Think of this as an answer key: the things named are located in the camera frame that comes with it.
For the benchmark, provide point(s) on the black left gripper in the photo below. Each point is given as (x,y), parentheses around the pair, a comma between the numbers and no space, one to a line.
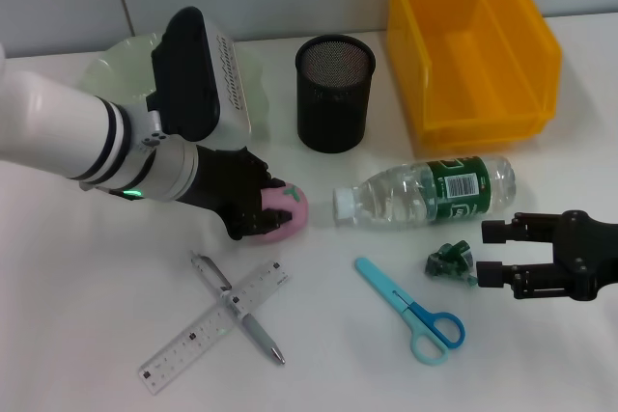
(227,185)

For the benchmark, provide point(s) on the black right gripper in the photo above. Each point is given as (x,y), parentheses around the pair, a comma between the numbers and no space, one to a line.
(589,257)

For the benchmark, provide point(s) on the pink toy peach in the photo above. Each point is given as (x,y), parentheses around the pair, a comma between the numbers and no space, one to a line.
(276,200)

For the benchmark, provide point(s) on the green plastic wrapper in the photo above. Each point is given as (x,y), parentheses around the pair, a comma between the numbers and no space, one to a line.
(446,262)

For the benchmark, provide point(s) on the clear green-label water bottle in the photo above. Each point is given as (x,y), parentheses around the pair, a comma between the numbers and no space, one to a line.
(396,195)

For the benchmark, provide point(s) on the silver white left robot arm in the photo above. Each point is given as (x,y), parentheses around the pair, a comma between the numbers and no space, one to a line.
(48,118)

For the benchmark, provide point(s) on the blue teal scissors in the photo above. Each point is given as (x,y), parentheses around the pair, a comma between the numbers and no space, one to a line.
(386,286)

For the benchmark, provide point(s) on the black mesh pen holder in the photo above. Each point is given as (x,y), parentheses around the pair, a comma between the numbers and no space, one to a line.
(333,108)

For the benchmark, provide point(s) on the grey silver pen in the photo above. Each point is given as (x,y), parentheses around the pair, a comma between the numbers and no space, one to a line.
(263,339)

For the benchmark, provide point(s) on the clear plastic ruler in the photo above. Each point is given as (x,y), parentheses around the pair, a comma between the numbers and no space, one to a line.
(193,339)

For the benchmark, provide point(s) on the pale green wavy fruit bowl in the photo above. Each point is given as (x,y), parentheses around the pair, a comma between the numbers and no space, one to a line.
(120,74)

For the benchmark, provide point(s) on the yellow plastic bin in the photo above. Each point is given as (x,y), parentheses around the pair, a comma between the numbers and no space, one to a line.
(483,69)

